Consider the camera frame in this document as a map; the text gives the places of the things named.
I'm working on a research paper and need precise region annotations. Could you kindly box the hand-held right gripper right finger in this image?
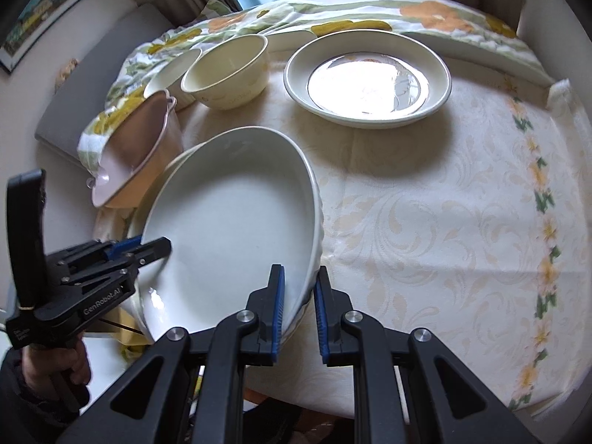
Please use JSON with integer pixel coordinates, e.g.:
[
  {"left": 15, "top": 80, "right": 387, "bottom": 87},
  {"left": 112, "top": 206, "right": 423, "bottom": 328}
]
[{"left": 313, "top": 266, "right": 542, "bottom": 444}]

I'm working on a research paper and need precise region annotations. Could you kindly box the pink bowl with handles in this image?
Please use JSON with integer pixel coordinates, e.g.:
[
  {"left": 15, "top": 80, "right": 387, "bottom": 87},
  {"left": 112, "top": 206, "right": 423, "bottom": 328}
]
[{"left": 89, "top": 90, "right": 186, "bottom": 209}]

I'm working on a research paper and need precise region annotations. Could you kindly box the cream damask tablecloth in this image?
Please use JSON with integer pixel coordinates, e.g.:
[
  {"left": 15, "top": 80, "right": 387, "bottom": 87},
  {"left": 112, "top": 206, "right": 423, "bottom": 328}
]
[{"left": 95, "top": 48, "right": 592, "bottom": 421}]

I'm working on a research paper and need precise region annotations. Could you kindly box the cream patterned bowl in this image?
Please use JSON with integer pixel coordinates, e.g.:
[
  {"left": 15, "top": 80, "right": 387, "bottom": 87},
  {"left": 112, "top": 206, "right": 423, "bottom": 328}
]
[
  {"left": 142, "top": 47, "right": 204, "bottom": 111},
  {"left": 180, "top": 33, "right": 270, "bottom": 111}
]

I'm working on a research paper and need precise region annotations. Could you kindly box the framed wall picture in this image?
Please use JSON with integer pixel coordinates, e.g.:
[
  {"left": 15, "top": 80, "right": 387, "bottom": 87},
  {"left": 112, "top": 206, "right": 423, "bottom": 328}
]
[{"left": 0, "top": 0, "right": 101, "bottom": 74}]

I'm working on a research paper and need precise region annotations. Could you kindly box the small brown ornament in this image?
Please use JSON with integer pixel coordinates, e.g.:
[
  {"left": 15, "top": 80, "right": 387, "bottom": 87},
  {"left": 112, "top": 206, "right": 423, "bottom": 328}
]
[{"left": 54, "top": 57, "right": 80, "bottom": 91}]

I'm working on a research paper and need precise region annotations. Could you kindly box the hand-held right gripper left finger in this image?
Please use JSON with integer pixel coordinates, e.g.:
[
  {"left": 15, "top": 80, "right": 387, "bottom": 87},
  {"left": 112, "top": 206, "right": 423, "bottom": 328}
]
[{"left": 55, "top": 263, "right": 287, "bottom": 444}]

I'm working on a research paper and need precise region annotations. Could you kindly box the white oval ribbed dish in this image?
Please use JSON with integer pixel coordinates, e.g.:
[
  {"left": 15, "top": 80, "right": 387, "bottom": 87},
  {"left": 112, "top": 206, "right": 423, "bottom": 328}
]
[{"left": 132, "top": 126, "right": 324, "bottom": 340}]

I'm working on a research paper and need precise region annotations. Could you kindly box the floral striped blanket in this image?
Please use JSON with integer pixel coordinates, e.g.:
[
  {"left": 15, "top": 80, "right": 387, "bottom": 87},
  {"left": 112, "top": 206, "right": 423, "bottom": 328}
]
[{"left": 76, "top": 0, "right": 554, "bottom": 181}]

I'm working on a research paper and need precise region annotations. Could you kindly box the person's left hand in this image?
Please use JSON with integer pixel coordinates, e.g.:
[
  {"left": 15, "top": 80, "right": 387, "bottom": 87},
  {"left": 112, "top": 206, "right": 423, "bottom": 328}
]
[{"left": 23, "top": 337, "right": 92, "bottom": 408}]

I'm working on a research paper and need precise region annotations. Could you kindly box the round green-rimmed plate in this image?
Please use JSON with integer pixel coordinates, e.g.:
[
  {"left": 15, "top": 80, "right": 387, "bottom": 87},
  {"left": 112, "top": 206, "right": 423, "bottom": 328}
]
[{"left": 283, "top": 28, "right": 452, "bottom": 129}]

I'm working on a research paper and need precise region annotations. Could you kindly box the grey seat cushion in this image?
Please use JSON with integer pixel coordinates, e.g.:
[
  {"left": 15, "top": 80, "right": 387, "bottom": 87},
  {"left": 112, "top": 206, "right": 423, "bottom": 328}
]
[{"left": 34, "top": 2, "right": 169, "bottom": 169}]

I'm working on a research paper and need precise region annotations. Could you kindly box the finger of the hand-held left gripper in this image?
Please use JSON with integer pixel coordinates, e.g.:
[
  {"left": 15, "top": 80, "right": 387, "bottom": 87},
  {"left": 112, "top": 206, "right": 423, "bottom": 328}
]
[
  {"left": 113, "top": 237, "right": 173, "bottom": 271},
  {"left": 98, "top": 236, "right": 143, "bottom": 260}
]

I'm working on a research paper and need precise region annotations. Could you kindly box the person's left forearm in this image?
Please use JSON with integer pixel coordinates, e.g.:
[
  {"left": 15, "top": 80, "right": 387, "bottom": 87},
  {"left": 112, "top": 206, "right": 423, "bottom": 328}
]
[{"left": 0, "top": 346, "right": 75, "bottom": 444}]

